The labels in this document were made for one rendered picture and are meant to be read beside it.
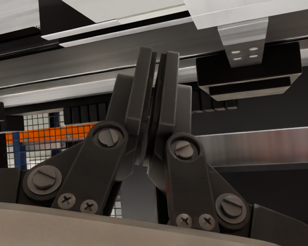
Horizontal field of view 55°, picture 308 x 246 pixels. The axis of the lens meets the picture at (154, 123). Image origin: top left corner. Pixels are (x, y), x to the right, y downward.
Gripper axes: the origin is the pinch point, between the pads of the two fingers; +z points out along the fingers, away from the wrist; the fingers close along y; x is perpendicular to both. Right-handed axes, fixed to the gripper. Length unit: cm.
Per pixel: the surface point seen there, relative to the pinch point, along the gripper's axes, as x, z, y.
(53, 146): -177, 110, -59
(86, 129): -152, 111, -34
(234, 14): -1.2, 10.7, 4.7
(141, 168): -55, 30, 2
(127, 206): -63, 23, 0
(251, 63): -11.6, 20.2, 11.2
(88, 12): -1.5, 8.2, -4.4
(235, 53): -8.3, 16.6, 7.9
